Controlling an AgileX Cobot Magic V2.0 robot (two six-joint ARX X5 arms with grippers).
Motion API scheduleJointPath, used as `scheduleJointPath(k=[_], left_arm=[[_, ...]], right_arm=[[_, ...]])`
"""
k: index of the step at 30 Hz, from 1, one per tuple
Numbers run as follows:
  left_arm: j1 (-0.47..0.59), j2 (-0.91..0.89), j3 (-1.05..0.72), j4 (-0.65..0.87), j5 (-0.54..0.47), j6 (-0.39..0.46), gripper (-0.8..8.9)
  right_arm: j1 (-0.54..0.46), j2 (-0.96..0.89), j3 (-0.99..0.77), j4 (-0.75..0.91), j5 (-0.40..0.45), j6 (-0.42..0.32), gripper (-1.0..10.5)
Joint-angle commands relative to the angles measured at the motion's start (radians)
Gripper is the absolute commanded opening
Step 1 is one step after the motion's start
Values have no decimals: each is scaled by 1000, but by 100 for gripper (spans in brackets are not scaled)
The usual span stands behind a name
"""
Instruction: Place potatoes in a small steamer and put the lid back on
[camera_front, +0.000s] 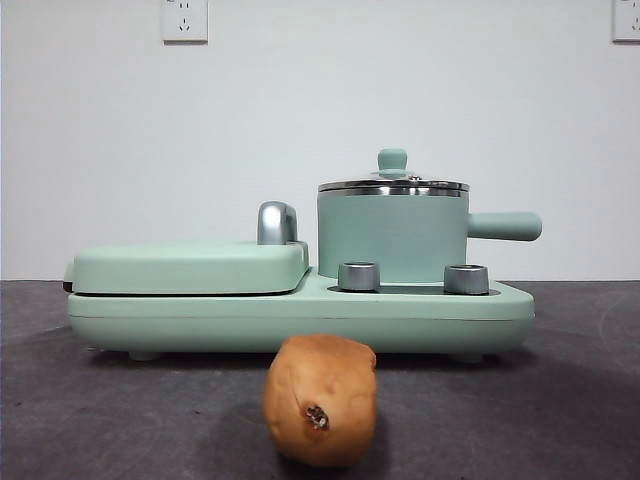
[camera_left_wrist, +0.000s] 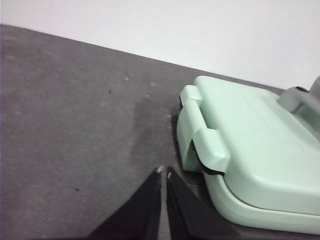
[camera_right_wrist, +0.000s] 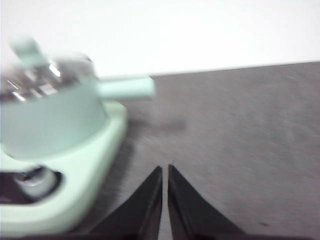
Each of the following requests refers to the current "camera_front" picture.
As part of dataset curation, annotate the glass lid with green knob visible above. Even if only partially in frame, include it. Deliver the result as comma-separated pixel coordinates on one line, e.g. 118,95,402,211
317,147,471,197

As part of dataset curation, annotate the brown potato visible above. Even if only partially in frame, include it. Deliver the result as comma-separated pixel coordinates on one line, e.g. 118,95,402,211
263,333,378,468

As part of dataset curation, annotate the silver control knob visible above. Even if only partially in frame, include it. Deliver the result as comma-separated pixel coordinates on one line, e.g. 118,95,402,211
337,260,381,292
443,263,490,295

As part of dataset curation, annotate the green breakfast machine base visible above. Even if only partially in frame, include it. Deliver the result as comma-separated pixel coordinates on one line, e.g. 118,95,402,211
67,267,536,362

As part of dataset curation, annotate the green grill cover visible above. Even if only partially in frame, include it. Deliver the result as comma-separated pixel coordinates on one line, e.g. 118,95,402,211
62,239,311,297

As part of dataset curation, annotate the silver grill cover handle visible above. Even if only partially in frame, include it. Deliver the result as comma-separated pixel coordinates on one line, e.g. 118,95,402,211
257,200,300,246

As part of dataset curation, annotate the green pot with handle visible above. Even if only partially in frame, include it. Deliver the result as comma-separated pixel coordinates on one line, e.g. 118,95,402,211
317,182,544,281

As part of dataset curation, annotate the white wall socket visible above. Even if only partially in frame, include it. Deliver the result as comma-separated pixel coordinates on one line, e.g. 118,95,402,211
160,0,209,44
611,0,640,44

